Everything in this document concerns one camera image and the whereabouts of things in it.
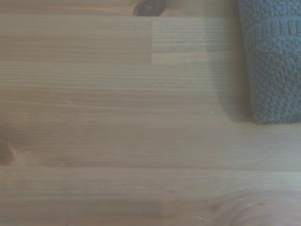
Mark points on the grey terry towel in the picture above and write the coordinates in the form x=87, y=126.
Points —
x=274, y=70

